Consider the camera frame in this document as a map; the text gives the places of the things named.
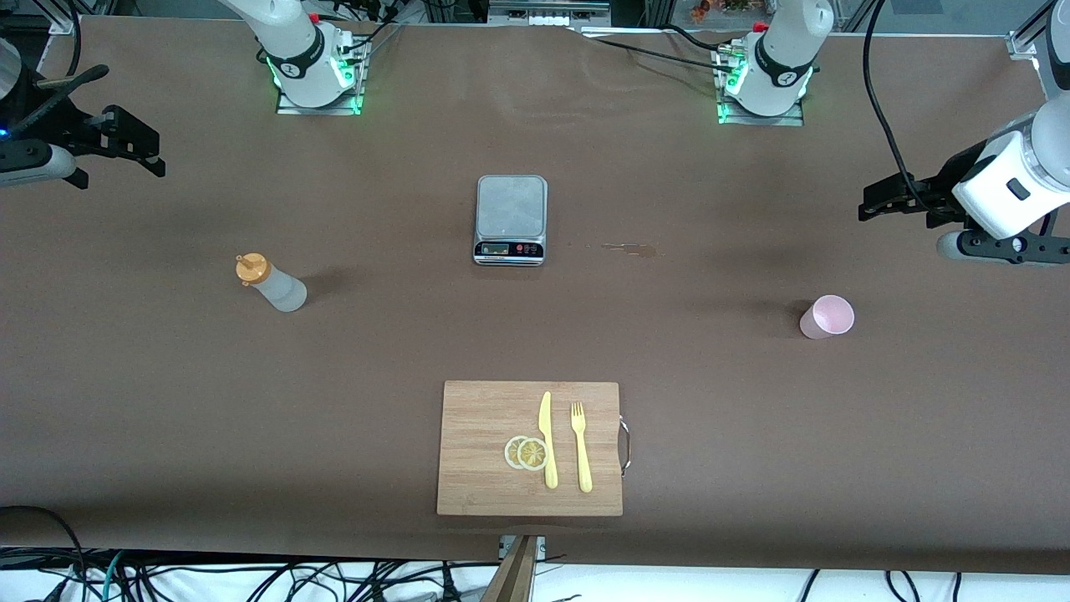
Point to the translucent sauce bottle orange cap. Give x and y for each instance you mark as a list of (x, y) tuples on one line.
[(280, 288)]

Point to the aluminium frame profile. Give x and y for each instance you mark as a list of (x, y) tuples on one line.
[(1024, 42), (65, 21)]

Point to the brown table cover sheet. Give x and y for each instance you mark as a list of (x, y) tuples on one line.
[(752, 418)]

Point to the bamboo cutting board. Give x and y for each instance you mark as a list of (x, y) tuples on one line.
[(485, 418)]

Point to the small metal bracket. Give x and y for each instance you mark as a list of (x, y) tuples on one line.
[(540, 545)]

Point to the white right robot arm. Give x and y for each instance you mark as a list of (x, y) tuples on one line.
[(292, 50)]

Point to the silver digital kitchen scale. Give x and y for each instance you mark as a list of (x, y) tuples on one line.
[(511, 213)]

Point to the wooden post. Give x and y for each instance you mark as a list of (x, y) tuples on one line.
[(514, 577)]

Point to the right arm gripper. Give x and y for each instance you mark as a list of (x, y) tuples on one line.
[(73, 131)]

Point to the yellow plastic fork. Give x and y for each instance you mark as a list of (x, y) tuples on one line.
[(582, 451)]

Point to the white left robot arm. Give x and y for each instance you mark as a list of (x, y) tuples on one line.
[(782, 58)]

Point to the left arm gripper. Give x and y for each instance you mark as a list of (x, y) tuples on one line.
[(938, 193)]

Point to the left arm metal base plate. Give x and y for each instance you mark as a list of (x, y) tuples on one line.
[(794, 119)]

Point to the white power strip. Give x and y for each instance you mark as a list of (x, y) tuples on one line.
[(547, 12)]

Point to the yellow plastic knife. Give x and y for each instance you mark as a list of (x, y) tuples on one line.
[(547, 435)]

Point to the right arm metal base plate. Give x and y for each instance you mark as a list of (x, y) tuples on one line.
[(351, 104)]

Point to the lemon slice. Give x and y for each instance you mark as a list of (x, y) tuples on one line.
[(510, 453), (532, 454)]

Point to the pink plastic cup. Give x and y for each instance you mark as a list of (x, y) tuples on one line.
[(823, 322)]

